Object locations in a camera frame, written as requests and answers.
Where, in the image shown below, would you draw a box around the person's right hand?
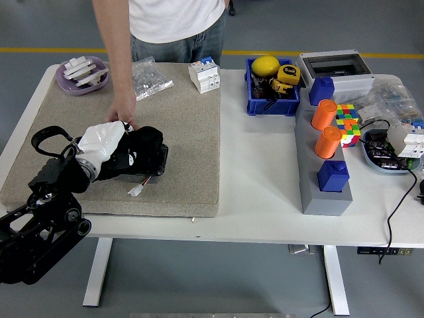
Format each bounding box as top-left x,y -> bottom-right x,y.
105,92 -> 138,131

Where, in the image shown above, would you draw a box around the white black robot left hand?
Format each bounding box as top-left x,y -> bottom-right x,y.
78,121 -> 138,166

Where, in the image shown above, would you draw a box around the black film-wrapped panel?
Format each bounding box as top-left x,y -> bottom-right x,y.
95,142 -> 169,178

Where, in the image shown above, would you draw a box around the black desk control panel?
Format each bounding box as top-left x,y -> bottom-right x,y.
356,246 -> 415,256

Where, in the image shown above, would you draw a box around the white plastic part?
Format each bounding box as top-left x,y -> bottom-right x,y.
62,56 -> 95,80
74,68 -> 109,89

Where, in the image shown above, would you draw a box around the clear bag of screws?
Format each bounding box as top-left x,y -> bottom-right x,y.
131,56 -> 175,101

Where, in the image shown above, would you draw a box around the grey-brown mat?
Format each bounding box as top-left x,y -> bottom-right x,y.
0,61 -> 222,218

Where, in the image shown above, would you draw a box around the purple bowl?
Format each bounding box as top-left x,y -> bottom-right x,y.
54,55 -> 109,96

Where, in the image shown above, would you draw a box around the person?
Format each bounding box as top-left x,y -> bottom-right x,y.
92,0 -> 233,131

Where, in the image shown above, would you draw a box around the white table leg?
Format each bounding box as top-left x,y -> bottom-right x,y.
323,244 -> 350,316
81,237 -> 113,307

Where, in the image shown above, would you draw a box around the yellow ball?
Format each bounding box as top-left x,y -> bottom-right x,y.
250,55 -> 281,78

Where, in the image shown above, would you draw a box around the blue plastic bin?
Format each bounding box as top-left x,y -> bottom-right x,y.
244,57 -> 301,117

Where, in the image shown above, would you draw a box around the yellow black tool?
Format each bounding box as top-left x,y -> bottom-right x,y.
268,78 -> 295,97

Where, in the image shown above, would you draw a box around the yellow tape measure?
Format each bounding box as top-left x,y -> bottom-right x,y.
276,64 -> 301,90

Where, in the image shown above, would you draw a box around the blue block with knob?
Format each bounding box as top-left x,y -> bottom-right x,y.
317,160 -> 351,193
308,76 -> 336,106

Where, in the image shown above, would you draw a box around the orange cylinder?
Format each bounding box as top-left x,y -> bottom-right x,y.
310,99 -> 338,131
313,125 -> 343,159

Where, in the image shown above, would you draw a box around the grey block holder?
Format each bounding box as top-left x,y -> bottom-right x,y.
293,95 -> 354,216

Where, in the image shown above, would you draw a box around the grey distribution box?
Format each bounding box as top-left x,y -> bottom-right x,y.
295,49 -> 376,100

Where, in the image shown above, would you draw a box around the colourful puzzle cube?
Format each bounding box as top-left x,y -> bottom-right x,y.
334,103 -> 362,148

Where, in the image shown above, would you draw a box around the light blue bowl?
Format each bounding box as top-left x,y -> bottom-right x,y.
360,129 -> 421,176

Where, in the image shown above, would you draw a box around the clear bags of parts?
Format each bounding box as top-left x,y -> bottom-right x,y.
334,78 -> 424,129

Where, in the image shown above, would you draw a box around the white circuit breaker row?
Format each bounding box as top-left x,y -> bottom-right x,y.
386,119 -> 424,158

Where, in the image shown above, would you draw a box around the wire with white connector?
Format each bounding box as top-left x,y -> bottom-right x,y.
127,175 -> 153,198

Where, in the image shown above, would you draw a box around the white circuit breaker blue switch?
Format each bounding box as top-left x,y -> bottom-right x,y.
187,56 -> 221,95

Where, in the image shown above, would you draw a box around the metal bracket under table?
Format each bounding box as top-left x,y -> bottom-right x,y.
287,244 -> 315,255

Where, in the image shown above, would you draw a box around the black floor cable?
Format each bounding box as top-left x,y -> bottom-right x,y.
309,303 -> 332,318

